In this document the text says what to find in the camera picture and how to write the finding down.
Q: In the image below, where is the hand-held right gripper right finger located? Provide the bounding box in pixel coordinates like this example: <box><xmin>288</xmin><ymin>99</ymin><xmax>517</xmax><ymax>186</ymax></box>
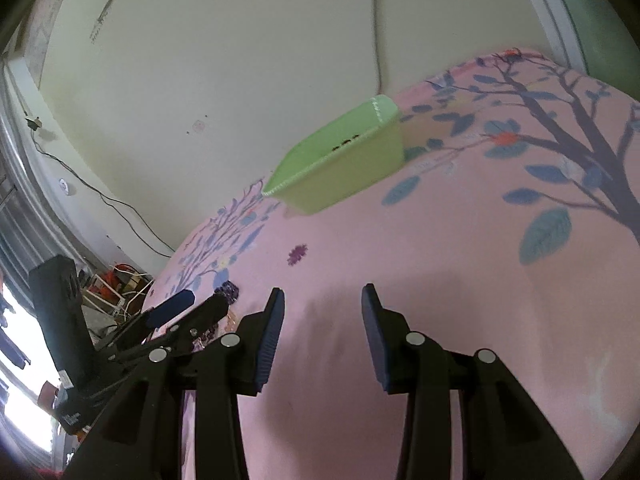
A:
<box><xmin>361</xmin><ymin>283</ymin><xmax>584</xmax><ymax>480</ymax></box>

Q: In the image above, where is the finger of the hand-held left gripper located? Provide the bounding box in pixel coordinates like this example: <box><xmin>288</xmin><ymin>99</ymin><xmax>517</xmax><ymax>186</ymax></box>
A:
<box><xmin>96</xmin><ymin>288</ymin><xmax>196</xmax><ymax>354</ymax></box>
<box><xmin>112</xmin><ymin>293</ymin><xmax>231</xmax><ymax>364</ymax></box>

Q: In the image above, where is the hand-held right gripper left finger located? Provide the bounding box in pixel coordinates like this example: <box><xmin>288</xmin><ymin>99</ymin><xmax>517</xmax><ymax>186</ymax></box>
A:
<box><xmin>62</xmin><ymin>287</ymin><xmax>286</xmax><ymax>480</ymax></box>

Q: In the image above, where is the green plastic container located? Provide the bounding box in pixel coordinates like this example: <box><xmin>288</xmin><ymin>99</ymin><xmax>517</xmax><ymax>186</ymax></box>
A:
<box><xmin>262</xmin><ymin>94</ymin><xmax>404</xmax><ymax>216</ymax></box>

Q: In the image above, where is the pink tree print bedsheet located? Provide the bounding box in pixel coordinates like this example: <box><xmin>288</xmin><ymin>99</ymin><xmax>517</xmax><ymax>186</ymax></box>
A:
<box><xmin>145</xmin><ymin>47</ymin><xmax>640</xmax><ymax>480</ymax></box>

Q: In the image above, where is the metal window grille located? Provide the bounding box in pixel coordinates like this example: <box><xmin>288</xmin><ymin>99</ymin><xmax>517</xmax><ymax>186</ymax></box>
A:
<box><xmin>0</xmin><ymin>57</ymin><xmax>81</xmax><ymax>291</ymax></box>

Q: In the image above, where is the black wall cable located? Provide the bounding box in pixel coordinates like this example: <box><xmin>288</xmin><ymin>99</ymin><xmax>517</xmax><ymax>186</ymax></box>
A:
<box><xmin>24</xmin><ymin>114</ymin><xmax>177</xmax><ymax>257</ymax></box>

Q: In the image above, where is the white wall cable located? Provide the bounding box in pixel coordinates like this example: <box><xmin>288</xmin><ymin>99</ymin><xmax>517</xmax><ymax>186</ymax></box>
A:
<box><xmin>371</xmin><ymin>0</ymin><xmax>387</xmax><ymax>97</ymax></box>

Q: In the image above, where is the white door frame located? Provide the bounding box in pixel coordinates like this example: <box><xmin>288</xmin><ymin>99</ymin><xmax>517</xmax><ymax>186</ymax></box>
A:
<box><xmin>509</xmin><ymin>0</ymin><xmax>592</xmax><ymax>74</ymax></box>

